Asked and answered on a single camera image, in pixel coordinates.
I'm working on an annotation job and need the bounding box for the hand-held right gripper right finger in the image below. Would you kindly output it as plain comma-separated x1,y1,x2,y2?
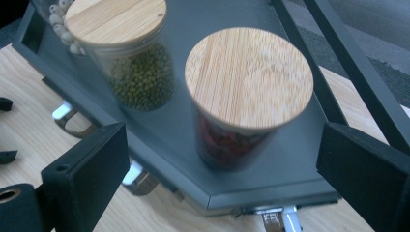
315,122,410,232

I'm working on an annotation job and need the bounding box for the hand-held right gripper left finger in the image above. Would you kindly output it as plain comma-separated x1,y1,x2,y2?
41,122,131,232

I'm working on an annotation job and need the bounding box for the glass jar of white beans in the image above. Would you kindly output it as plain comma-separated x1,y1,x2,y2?
40,0,87,56

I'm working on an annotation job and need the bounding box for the dark grey corner rack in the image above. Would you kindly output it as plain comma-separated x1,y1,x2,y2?
12,0,410,232

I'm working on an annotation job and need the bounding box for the wooden jar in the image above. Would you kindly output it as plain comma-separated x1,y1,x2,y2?
184,26,315,172

